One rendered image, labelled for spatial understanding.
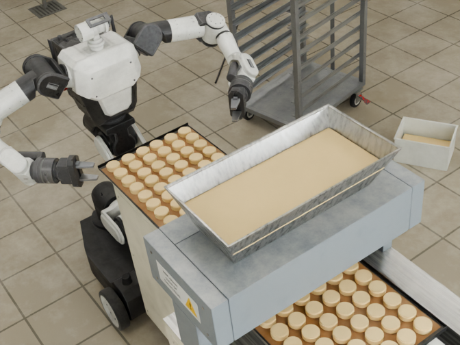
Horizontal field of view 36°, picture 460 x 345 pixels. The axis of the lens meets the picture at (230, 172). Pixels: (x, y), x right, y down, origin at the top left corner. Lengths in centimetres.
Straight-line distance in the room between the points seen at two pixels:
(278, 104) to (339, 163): 231
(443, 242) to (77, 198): 195
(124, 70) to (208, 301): 123
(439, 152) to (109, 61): 195
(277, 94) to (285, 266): 261
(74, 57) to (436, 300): 151
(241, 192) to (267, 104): 240
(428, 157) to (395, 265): 174
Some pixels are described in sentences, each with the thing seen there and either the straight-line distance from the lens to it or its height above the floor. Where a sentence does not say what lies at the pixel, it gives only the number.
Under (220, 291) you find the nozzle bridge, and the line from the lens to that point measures 173.
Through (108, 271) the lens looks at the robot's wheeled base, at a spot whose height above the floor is 17.
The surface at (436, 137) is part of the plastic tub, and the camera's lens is 410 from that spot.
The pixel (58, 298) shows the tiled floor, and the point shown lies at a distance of 349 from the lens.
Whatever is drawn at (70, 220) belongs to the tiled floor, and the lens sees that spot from 388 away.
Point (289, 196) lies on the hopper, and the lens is 183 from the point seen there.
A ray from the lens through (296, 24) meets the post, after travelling 365.
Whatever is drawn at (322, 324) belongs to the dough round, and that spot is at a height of 92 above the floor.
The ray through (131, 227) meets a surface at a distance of 271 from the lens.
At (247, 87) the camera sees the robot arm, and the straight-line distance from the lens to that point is 266.
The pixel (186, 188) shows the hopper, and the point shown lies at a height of 129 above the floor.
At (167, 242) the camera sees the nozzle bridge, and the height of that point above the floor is 118.
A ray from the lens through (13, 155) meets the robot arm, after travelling 249.
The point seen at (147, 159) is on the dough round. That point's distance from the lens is 260.
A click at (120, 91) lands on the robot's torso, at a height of 107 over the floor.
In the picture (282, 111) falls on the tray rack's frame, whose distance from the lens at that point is 414.
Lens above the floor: 246
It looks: 38 degrees down
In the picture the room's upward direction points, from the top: 7 degrees counter-clockwise
